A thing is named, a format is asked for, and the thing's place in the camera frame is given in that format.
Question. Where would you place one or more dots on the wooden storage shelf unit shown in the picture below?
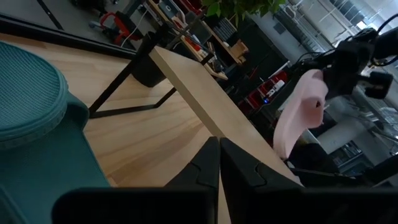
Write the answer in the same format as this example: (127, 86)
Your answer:
(217, 37)

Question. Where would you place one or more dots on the black aluminium table frame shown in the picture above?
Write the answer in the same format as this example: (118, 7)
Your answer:
(62, 39)

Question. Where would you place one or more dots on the storage rack with red bins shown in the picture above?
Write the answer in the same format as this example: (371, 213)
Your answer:
(258, 93)

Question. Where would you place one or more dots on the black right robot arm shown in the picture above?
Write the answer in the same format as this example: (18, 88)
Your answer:
(388, 43)

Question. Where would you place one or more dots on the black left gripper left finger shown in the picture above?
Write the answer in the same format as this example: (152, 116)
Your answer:
(205, 168)

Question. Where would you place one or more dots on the pink rubber slide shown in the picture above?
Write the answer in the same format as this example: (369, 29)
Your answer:
(301, 115)

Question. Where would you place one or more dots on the wooden shelf with black frame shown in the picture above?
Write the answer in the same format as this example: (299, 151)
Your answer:
(199, 93)

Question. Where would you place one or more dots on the green rubber slide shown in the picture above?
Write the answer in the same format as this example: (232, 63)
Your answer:
(46, 168)
(28, 93)

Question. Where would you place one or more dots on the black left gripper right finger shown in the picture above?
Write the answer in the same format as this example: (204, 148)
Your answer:
(239, 174)

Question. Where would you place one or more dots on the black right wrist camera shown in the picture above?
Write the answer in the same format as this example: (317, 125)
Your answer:
(379, 84)

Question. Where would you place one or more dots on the red and black cart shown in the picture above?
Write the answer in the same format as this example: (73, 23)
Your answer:
(119, 28)

